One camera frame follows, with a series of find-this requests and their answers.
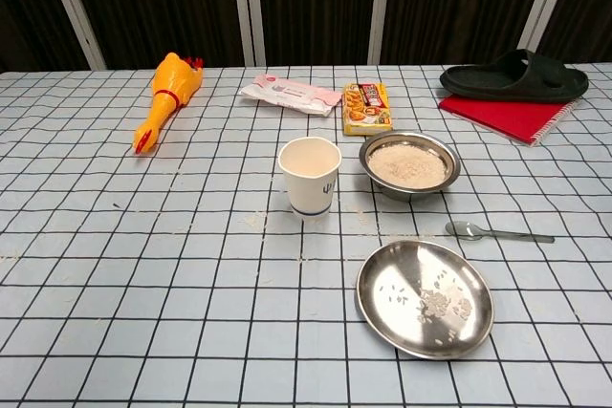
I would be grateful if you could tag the metal spoon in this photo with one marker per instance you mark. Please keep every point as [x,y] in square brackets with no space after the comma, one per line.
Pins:
[464,229]

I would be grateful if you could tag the white paper cup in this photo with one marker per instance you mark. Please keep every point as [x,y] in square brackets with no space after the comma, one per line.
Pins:
[311,193]

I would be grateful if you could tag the stainless steel bowl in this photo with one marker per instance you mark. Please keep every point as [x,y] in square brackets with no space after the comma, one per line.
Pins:
[406,192]

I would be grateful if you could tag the pink white wet wipes pack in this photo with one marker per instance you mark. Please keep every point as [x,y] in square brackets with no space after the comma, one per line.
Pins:
[287,92]

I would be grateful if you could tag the yellow curry food box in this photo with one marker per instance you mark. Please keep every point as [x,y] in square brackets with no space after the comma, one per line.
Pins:
[365,112]

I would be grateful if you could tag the yellow rubber chicken toy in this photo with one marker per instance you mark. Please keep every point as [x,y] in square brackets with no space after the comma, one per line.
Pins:
[169,88]

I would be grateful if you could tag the light blue checked tablecloth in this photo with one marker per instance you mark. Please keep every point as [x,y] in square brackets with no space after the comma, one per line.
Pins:
[143,236]

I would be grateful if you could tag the stainless steel plate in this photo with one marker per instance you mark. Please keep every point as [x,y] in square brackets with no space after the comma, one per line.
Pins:
[406,322]

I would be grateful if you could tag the red spiral notebook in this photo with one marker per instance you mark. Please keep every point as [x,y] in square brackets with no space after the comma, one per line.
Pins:
[507,116]

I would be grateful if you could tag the black rubber slipper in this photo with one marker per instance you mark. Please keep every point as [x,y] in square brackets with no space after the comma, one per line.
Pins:
[507,80]

